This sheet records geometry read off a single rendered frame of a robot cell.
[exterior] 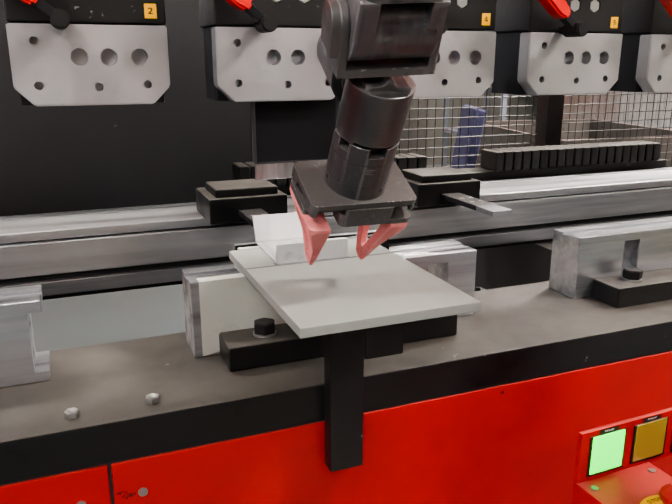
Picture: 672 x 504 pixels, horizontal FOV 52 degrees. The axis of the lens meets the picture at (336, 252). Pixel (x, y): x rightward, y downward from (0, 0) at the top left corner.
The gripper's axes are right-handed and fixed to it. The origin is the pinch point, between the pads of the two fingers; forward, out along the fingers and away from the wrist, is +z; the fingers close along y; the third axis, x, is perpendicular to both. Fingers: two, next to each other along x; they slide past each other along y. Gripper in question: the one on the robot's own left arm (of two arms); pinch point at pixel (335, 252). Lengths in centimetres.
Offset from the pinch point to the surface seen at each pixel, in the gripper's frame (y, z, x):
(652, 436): -33.8, 13.4, 20.4
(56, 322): 35, 226, -188
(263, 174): 2.2, 4.4, -18.3
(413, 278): -8.2, 2.3, 2.7
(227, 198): 2.5, 19.2, -31.4
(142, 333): -2, 211, -163
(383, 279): -5.2, 2.8, 2.0
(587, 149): -80, 27, -48
